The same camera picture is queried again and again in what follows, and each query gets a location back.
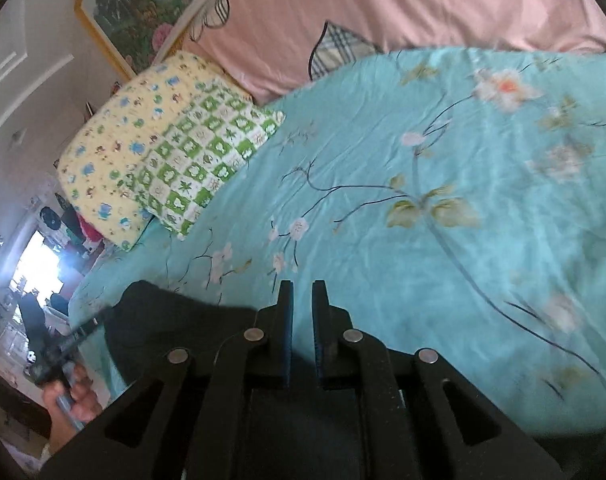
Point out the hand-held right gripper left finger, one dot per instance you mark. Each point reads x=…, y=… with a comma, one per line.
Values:
x=286, y=345

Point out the person's left forearm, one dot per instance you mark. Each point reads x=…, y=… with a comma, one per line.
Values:
x=63, y=437

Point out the green checked pillow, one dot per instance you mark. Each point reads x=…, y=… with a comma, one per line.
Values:
x=203, y=160

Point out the red cloth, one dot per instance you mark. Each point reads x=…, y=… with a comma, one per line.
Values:
x=90, y=232

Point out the pink printed bed sheet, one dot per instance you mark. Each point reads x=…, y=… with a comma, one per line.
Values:
x=383, y=5

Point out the dark hanging clothes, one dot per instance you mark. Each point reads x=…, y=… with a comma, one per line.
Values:
x=58, y=217

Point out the black pants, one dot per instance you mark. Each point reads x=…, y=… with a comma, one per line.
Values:
x=183, y=320

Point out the framed garden painting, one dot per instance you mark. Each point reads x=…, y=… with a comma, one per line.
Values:
x=138, y=10

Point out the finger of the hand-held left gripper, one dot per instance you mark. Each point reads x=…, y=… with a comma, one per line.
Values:
x=89, y=326

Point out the yellow printed pillow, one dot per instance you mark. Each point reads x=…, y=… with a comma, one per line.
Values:
x=118, y=140

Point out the person's left hand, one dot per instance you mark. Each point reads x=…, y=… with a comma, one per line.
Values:
x=85, y=402

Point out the bright window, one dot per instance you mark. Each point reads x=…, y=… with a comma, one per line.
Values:
x=38, y=265

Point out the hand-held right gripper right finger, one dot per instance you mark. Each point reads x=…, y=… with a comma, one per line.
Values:
x=319, y=345

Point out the turquoise floral blanket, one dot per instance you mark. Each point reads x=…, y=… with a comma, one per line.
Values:
x=383, y=220

